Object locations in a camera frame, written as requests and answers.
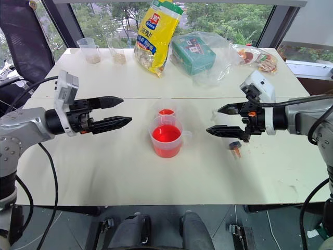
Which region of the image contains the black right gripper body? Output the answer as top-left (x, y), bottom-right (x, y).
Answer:
top-left (239, 99), bottom-right (266, 143)

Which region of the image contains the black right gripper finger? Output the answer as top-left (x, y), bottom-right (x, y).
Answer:
top-left (217, 102), bottom-right (247, 116)
top-left (206, 124), bottom-right (247, 139)

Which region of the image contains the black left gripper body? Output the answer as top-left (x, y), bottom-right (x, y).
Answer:
top-left (66, 98), bottom-right (94, 135)

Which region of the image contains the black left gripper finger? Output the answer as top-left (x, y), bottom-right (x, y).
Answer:
top-left (87, 95), bottom-right (124, 110)
top-left (92, 116), bottom-right (133, 135)

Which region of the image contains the clear plastic tube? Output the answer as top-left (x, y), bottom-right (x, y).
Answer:
top-left (211, 109), bottom-right (242, 160)

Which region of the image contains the clear measuring cup with oats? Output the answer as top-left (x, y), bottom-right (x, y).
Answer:
top-left (76, 37), bottom-right (101, 65)

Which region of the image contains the small cup with red liquid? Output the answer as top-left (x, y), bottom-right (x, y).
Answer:
top-left (157, 108), bottom-right (176, 118)

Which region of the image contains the measuring cup with red liquid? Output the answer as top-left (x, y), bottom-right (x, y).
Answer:
top-left (148, 115), bottom-right (193, 159)

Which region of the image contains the tall clear glass with oats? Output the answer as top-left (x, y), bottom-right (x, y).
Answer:
top-left (105, 31), bottom-right (127, 66)

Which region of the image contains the clear packet with red snack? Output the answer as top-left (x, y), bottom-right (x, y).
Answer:
top-left (230, 43), bottom-right (260, 66)

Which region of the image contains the clear packet with brown snacks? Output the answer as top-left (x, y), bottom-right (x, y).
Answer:
top-left (256, 51), bottom-right (278, 76)

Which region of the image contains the green box in plastic bag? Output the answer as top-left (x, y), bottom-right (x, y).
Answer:
top-left (169, 31), bottom-right (244, 88)

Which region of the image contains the green cardboard box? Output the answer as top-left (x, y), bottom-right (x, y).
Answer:
top-left (171, 36), bottom-right (217, 76)

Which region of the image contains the white window sill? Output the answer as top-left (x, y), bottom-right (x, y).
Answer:
top-left (285, 59), bottom-right (333, 79)

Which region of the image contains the yellow oat bag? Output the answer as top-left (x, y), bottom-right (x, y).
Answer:
top-left (134, 0), bottom-right (185, 79)

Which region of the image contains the white device with black letters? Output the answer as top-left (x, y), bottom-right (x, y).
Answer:
top-left (0, 59), bottom-right (19, 82)

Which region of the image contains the black office chair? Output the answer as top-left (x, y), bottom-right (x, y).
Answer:
top-left (0, 0), bottom-right (57, 105)

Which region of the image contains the dark rounded shape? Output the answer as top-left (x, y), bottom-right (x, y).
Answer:
top-left (108, 212), bottom-right (152, 250)
top-left (179, 211), bottom-right (215, 250)

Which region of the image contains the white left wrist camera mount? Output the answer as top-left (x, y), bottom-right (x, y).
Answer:
top-left (54, 69), bottom-right (79, 138)

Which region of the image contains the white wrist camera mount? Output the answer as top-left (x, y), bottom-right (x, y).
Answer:
top-left (54, 69), bottom-right (79, 138)
top-left (239, 69), bottom-right (276, 136)

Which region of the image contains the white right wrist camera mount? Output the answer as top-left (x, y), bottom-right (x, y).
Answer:
top-left (239, 69), bottom-right (276, 136)

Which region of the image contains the black window frame post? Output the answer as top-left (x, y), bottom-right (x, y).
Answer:
top-left (43, 0), bottom-right (86, 49)
top-left (259, 5), bottom-right (300, 49)

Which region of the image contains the black table frame bar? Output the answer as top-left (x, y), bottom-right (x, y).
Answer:
top-left (244, 204), bottom-right (304, 214)

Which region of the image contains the black table foot bracket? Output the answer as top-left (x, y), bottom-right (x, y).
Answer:
top-left (228, 223), bottom-right (255, 250)
top-left (100, 218), bottom-right (116, 234)

